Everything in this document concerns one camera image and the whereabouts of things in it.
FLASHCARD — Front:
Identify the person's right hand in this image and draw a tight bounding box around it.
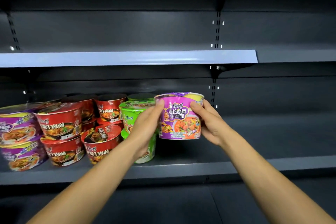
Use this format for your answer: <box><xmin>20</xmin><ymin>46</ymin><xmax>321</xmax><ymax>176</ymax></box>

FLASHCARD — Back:
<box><xmin>190</xmin><ymin>99</ymin><xmax>235</xmax><ymax>147</ymax></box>

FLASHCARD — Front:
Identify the dark metal store shelving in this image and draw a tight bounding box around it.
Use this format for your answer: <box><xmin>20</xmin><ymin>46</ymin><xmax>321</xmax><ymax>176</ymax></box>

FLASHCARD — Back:
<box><xmin>0</xmin><ymin>0</ymin><xmax>336</xmax><ymax>224</ymax></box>

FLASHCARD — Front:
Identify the person's right forearm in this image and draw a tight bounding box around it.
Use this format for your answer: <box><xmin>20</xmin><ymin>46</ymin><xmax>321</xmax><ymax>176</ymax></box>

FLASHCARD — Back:
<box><xmin>220</xmin><ymin>131</ymin><xmax>336</xmax><ymax>224</ymax></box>

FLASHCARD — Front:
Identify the person's left forearm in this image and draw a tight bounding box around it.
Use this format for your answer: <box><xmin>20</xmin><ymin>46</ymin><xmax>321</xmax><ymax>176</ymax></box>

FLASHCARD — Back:
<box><xmin>27</xmin><ymin>137</ymin><xmax>144</xmax><ymax>224</ymax></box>

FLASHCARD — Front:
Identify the person's left hand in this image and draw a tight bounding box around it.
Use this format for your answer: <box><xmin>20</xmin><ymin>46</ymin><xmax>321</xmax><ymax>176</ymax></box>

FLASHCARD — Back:
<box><xmin>127</xmin><ymin>99</ymin><xmax>165</xmax><ymax>161</ymax></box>

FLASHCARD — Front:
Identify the green cup noodle bowl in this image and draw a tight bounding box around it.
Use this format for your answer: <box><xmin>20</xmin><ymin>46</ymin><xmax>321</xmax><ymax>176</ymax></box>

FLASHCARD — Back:
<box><xmin>127</xmin><ymin>93</ymin><xmax>156</xmax><ymax>102</ymax></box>
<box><xmin>118</xmin><ymin>99</ymin><xmax>158</xmax><ymax>134</ymax></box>
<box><xmin>120</xmin><ymin>128</ymin><xmax>157</xmax><ymax>165</ymax></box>

